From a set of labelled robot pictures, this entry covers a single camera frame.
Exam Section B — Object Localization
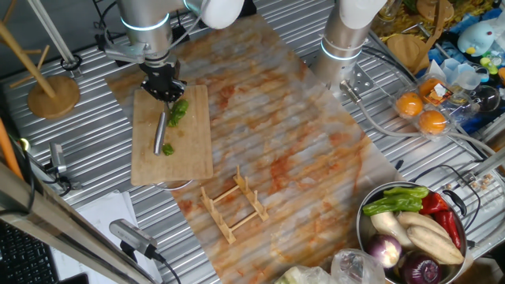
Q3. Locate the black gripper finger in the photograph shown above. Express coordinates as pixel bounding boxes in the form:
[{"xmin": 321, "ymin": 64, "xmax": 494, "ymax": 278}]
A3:
[
  {"xmin": 164, "ymin": 80, "xmax": 187, "ymax": 103},
  {"xmin": 140, "ymin": 80, "xmax": 166, "ymax": 103}
]

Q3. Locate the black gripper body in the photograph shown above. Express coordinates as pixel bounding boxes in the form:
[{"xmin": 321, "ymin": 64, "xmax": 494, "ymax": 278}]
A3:
[{"xmin": 140, "ymin": 58, "xmax": 182, "ymax": 92}]

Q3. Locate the steel kitchen knife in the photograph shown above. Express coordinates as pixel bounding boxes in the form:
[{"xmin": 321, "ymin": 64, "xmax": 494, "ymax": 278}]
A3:
[{"xmin": 153, "ymin": 58, "xmax": 181, "ymax": 156}]

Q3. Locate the bamboo cutting board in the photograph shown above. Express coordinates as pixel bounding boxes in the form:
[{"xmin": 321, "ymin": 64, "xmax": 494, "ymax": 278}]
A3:
[{"xmin": 129, "ymin": 84, "xmax": 215, "ymax": 192}]

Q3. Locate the wooden mug tree stand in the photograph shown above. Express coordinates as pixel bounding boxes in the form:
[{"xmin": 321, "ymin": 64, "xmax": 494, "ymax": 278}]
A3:
[{"xmin": 0, "ymin": 0, "xmax": 82, "ymax": 120}]

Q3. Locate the white paper sheet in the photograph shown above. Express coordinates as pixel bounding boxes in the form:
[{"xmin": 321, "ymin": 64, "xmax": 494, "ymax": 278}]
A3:
[{"xmin": 50, "ymin": 191, "xmax": 163, "ymax": 284}]

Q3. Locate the wooden dish rack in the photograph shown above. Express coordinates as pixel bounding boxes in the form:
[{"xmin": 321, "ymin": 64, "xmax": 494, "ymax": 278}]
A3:
[{"xmin": 200, "ymin": 164, "xmax": 271, "ymax": 245}]

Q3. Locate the orange tube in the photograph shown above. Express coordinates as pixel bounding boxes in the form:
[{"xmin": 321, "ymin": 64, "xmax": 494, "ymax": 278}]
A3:
[{"xmin": 0, "ymin": 118, "xmax": 24, "ymax": 181}]

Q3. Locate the black keyboard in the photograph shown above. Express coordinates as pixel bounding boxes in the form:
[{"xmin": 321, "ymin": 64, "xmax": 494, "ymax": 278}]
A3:
[{"xmin": 0, "ymin": 220, "xmax": 60, "ymax": 284}]

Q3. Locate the plastic bag with cabbage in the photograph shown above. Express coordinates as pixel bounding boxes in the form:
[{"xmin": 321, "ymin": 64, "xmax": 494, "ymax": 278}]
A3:
[{"xmin": 274, "ymin": 264, "xmax": 336, "ymax": 284}]

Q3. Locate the stainless steel pot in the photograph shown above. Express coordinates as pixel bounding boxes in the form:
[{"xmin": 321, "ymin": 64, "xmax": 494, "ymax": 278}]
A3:
[{"xmin": 356, "ymin": 181, "xmax": 471, "ymax": 284}]

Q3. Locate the wooden stand with round base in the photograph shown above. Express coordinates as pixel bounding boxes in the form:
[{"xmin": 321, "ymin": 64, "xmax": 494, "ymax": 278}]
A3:
[{"xmin": 386, "ymin": 0, "xmax": 449, "ymax": 75}]

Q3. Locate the long green pepper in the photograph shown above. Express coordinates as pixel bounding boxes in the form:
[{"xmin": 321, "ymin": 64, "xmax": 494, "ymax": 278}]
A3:
[{"xmin": 361, "ymin": 195, "xmax": 424, "ymax": 217}]

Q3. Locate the clear plastic bag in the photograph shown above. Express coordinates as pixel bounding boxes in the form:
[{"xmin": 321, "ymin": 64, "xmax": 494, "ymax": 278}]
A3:
[{"xmin": 331, "ymin": 248, "xmax": 387, "ymax": 284}]

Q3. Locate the short green pepper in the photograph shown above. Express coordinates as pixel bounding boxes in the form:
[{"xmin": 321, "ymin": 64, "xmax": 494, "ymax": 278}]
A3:
[{"xmin": 383, "ymin": 185, "xmax": 430, "ymax": 200}]

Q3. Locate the white radish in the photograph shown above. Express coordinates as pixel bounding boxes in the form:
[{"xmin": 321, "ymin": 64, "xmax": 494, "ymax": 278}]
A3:
[{"xmin": 370, "ymin": 211, "xmax": 413, "ymax": 250}]

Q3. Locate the orange fruit with label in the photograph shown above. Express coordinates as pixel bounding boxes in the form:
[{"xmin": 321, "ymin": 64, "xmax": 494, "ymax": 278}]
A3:
[{"xmin": 418, "ymin": 77, "xmax": 453, "ymax": 107}]

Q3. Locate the pale purple onion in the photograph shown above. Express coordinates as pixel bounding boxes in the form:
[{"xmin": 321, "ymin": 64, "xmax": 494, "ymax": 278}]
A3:
[{"xmin": 366, "ymin": 234, "xmax": 403, "ymax": 270}]

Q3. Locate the round wooden disc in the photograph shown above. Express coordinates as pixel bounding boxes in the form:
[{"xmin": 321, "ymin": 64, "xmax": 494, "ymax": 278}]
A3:
[{"xmin": 416, "ymin": 0, "xmax": 455, "ymax": 23}]

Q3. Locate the beige sweet potato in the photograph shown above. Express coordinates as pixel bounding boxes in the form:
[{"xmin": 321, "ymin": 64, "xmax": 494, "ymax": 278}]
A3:
[
  {"xmin": 406, "ymin": 225, "xmax": 465, "ymax": 266},
  {"xmin": 396, "ymin": 211, "xmax": 451, "ymax": 240}
]

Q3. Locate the clear plastic fruit container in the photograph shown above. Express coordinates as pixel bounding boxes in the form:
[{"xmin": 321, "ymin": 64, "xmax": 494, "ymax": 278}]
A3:
[{"xmin": 389, "ymin": 73, "xmax": 481, "ymax": 142}]

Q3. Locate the wide red pepper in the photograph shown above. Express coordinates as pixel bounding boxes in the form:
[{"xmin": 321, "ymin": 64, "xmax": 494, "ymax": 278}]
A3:
[{"xmin": 418, "ymin": 192, "xmax": 449, "ymax": 216}]

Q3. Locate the clear plastic cup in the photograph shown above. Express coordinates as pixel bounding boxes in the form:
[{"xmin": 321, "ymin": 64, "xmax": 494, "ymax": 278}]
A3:
[{"xmin": 440, "ymin": 58, "xmax": 483, "ymax": 91}]

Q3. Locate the dark red onion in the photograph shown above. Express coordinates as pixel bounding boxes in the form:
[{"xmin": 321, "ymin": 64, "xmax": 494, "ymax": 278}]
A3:
[{"xmin": 400, "ymin": 252, "xmax": 443, "ymax": 284}]

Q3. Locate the blue plush toy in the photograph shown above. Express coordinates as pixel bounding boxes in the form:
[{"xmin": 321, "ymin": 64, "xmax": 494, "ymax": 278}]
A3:
[{"xmin": 457, "ymin": 21, "xmax": 496, "ymax": 58}]

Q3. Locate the long red pepper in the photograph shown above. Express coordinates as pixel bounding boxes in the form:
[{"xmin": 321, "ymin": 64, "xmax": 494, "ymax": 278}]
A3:
[{"xmin": 433, "ymin": 210, "xmax": 462, "ymax": 250}]

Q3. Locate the round glass bowl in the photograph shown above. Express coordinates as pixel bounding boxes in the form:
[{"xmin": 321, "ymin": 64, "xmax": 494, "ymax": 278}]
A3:
[{"xmin": 471, "ymin": 84, "xmax": 502, "ymax": 114}]

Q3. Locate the green yellow toy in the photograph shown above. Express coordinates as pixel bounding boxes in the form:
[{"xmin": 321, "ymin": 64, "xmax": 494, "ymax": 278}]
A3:
[{"xmin": 478, "ymin": 54, "xmax": 500, "ymax": 76}]

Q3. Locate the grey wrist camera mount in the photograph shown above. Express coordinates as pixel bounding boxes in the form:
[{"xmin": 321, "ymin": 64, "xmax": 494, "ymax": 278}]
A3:
[{"xmin": 104, "ymin": 41, "xmax": 151, "ymax": 64}]

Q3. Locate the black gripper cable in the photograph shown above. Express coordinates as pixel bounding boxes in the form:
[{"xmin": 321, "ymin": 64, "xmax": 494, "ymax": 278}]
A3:
[{"xmin": 96, "ymin": 0, "xmax": 120, "ymax": 43}]

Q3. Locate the silver pole with black ring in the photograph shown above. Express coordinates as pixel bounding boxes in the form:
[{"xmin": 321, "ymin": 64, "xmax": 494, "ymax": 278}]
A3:
[{"xmin": 26, "ymin": 0, "xmax": 84, "ymax": 79}]

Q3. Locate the small grey mounted camera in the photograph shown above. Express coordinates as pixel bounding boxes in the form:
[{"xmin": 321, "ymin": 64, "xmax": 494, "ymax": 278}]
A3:
[{"xmin": 42, "ymin": 141, "xmax": 83, "ymax": 193}]

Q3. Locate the grey camera with black cable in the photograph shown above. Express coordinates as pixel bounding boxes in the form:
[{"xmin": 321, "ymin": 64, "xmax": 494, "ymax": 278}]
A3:
[{"xmin": 109, "ymin": 219, "xmax": 182, "ymax": 284}]

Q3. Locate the aluminium frame beam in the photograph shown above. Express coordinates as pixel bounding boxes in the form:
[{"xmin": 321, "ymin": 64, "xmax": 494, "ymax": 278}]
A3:
[{"xmin": 0, "ymin": 162, "xmax": 155, "ymax": 284}]

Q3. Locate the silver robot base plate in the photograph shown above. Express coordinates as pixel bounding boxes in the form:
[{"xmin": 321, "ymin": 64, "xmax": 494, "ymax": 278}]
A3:
[{"xmin": 327, "ymin": 65, "xmax": 375, "ymax": 99}]

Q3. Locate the grey hose with metal connector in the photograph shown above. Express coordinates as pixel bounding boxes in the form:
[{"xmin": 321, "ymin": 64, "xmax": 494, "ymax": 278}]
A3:
[{"xmin": 339, "ymin": 80, "xmax": 496, "ymax": 155}]

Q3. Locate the black base cable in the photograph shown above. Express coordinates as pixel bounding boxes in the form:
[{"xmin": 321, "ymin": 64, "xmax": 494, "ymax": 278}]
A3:
[{"xmin": 361, "ymin": 46, "xmax": 419, "ymax": 84}]

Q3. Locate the black cable near pot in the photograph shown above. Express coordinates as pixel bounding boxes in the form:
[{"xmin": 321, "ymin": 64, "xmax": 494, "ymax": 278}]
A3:
[{"xmin": 410, "ymin": 163, "xmax": 483, "ymax": 232}]

